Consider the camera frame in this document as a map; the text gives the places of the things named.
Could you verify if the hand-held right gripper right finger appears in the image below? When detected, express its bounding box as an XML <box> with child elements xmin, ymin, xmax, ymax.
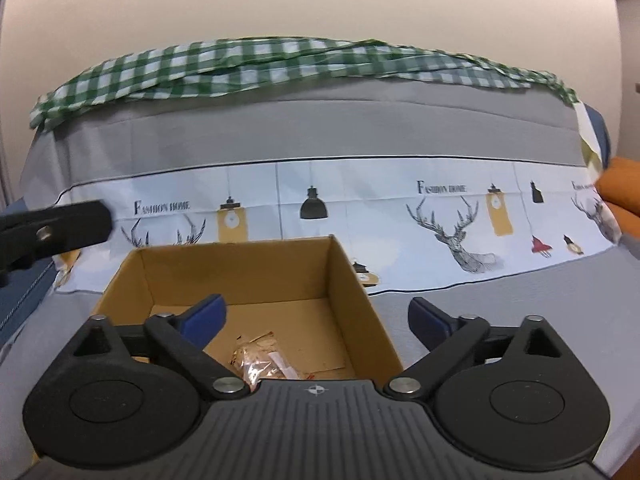
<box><xmin>382</xmin><ymin>296</ymin><xmax>576</xmax><ymax>402</ymax></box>

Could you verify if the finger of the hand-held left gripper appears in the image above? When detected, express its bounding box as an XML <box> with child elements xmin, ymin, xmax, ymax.
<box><xmin>0</xmin><ymin>200</ymin><xmax>113</xmax><ymax>288</ymax></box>

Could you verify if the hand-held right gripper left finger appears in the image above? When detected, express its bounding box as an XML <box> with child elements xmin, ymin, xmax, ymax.
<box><xmin>50</xmin><ymin>294</ymin><xmax>251</xmax><ymax>402</ymax></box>

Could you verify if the clear orange snack packet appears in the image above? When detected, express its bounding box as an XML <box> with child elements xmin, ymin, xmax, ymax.
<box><xmin>229</xmin><ymin>331</ymin><xmax>301</xmax><ymax>386</ymax></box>

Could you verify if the brown cardboard box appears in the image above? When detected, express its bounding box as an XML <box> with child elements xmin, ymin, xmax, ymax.
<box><xmin>32</xmin><ymin>234</ymin><xmax>405</xmax><ymax>463</ymax></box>

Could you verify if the blue sofa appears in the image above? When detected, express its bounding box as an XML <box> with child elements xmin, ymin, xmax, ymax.
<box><xmin>0</xmin><ymin>104</ymin><xmax>612</xmax><ymax>346</ymax></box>

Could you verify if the green checked cloth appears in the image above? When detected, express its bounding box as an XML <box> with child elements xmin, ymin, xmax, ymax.
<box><xmin>29</xmin><ymin>36</ymin><xmax>581</xmax><ymax>133</ymax></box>

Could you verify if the orange cushion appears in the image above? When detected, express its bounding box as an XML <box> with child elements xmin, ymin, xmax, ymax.
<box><xmin>597</xmin><ymin>156</ymin><xmax>640</xmax><ymax>208</ymax></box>
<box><xmin>602</xmin><ymin>201</ymin><xmax>640</xmax><ymax>261</ymax></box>

